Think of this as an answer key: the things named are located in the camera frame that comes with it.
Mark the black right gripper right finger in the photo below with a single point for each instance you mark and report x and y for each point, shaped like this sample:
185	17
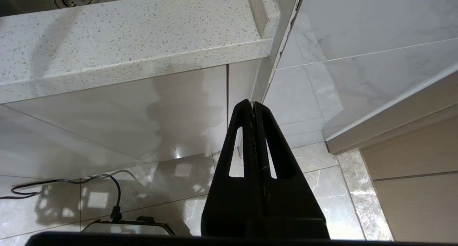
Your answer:
290	199

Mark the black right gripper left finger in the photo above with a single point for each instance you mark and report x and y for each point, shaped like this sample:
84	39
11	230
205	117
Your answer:
222	199

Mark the stainless steel sink basin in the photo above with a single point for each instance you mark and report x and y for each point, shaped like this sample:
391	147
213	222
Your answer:
32	1

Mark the grey device with black rim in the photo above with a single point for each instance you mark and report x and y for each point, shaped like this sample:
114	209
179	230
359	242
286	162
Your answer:
125	229

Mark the narrow white cabinet panel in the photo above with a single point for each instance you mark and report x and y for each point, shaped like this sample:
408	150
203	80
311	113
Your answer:
243	81

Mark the light wood cabinet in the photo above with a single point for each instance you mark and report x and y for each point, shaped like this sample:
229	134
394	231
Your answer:
411	167

